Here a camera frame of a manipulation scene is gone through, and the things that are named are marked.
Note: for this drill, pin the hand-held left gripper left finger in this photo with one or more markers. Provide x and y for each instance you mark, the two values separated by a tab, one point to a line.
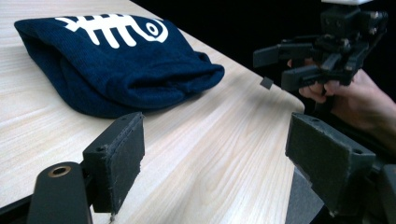
115	161

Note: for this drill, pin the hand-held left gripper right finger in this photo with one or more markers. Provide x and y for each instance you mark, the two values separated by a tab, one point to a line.
327	161

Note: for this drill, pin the navy beanie with white fishbone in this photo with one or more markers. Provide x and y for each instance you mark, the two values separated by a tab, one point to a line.
124	68

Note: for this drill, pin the small dark square piece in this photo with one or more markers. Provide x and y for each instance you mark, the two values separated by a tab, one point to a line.
266	83

